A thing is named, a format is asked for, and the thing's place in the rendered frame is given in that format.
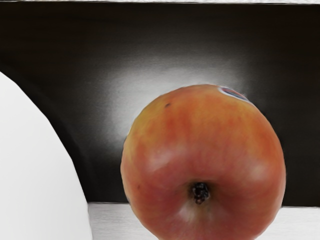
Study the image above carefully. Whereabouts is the white plate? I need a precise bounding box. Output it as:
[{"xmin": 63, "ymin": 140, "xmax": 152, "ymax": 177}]
[{"xmin": 0, "ymin": 71, "xmax": 94, "ymax": 240}]

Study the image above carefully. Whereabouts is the red apple with sticker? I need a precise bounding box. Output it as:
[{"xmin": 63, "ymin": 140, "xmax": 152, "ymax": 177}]
[{"xmin": 120, "ymin": 84, "xmax": 287, "ymax": 240}]

